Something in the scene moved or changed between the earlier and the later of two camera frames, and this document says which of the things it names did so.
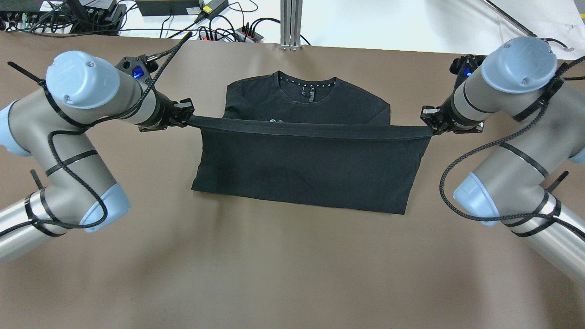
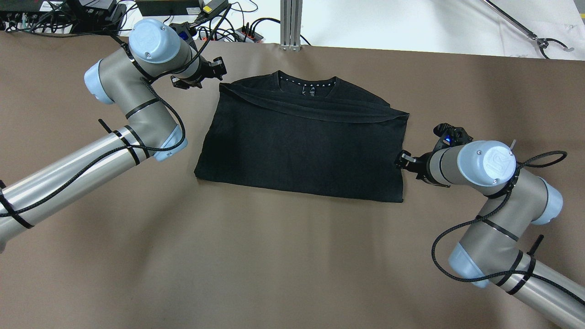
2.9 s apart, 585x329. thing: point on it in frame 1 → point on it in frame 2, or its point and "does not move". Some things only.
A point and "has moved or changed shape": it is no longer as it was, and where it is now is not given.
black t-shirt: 323,143 has moved or changed shape
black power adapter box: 168,7 does not move
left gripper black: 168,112 → 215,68
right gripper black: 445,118 → 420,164
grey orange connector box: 242,34 does not move
